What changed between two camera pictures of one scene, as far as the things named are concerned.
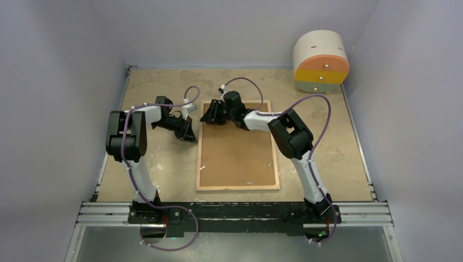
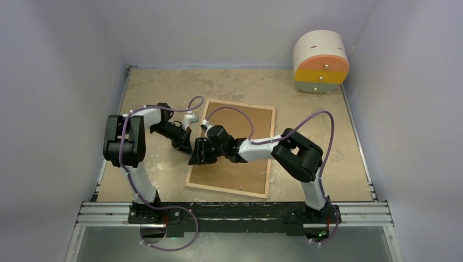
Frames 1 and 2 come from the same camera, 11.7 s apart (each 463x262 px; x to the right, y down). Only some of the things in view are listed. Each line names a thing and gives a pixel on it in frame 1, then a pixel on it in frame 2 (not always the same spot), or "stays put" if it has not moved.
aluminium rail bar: (352, 214) stays put
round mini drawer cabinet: (321, 63) stays put
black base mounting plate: (234, 217) stays put
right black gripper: (212, 115) to (198, 158)
